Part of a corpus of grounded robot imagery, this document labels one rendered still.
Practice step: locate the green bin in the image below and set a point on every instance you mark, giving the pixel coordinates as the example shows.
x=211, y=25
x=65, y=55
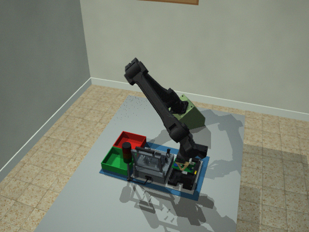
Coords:
x=113, y=161

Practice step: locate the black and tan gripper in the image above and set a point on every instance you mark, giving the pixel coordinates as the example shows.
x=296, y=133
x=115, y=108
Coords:
x=181, y=159

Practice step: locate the red open box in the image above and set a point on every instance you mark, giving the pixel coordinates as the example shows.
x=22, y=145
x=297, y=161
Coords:
x=134, y=139

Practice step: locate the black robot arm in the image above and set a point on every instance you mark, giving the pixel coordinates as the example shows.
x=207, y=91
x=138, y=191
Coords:
x=162, y=99

